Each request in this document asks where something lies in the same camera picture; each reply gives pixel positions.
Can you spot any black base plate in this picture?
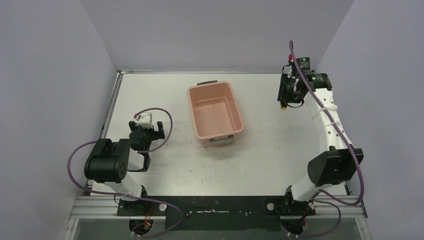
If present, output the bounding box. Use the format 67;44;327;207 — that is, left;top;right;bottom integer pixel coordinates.
116;195;316;232

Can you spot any aluminium front rail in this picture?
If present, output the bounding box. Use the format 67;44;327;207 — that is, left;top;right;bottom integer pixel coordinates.
69;196;368;220

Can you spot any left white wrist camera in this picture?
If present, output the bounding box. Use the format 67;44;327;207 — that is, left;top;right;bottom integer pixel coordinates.
135;112;154;129

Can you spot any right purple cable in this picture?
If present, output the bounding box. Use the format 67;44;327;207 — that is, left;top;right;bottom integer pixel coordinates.
288;40;365;239

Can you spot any pink plastic bin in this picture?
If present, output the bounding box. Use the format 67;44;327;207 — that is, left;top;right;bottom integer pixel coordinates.
187;80;245;148

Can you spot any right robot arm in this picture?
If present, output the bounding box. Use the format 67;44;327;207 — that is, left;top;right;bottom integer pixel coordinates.
277;56;364;215

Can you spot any black yellow screwdriver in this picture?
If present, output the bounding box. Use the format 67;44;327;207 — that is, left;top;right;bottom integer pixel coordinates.
280;102;287;110

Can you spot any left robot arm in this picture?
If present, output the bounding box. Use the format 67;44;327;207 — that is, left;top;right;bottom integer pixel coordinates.
84;121;165;216

